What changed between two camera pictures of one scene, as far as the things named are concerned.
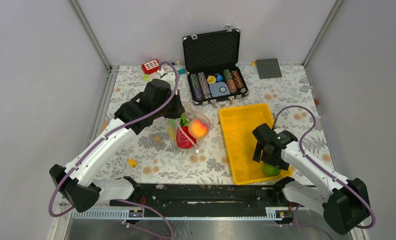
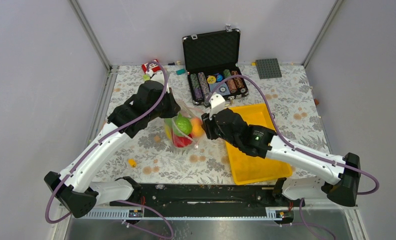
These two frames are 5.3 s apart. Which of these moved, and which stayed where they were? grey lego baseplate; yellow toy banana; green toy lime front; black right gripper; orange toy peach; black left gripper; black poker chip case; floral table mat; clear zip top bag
Moved: yellow toy banana; green toy lime front; black right gripper
Stayed: orange toy peach; grey lego baseplate; clear zip top bag; floral table mat; black left gripper; black poker chip case
